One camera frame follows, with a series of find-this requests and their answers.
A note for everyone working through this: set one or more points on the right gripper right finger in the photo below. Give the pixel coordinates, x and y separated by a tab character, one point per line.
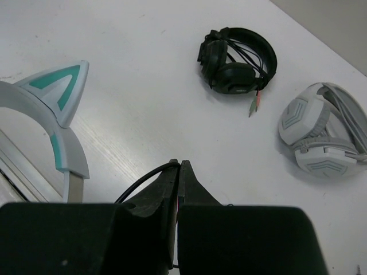
219	239

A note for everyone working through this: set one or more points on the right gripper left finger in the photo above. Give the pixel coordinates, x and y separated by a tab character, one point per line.
134	235

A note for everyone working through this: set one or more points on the teal cat ear headphones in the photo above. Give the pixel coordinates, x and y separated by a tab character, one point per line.
51	98

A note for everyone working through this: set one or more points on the white grey headphones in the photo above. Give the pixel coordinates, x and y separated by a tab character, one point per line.
325	127

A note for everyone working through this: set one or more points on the black headphones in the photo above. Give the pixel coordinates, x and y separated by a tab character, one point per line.
236	61

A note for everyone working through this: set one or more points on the front aluminium rail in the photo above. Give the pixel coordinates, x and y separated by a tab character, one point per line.
24	176

